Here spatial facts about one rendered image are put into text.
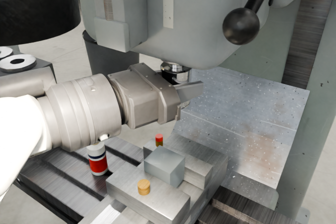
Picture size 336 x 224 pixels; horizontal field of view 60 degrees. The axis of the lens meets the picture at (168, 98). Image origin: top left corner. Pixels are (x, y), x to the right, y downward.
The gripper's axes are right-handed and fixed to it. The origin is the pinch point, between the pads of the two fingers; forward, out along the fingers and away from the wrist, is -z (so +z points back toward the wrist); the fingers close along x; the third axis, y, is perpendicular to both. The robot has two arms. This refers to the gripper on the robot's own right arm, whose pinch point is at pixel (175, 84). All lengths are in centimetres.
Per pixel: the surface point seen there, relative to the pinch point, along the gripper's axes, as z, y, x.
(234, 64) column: -32.1, 12.2, 19.2
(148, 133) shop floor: -61, 123, 126
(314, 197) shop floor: -118, 122, 20
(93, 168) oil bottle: 10.3, 28.0, 17.7
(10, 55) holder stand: 19, 11, 53
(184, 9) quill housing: 5.7, -14.5, -9.5
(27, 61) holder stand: 16.1, 10.7, 45.3
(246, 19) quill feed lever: 4.9, -15.3, -16.8
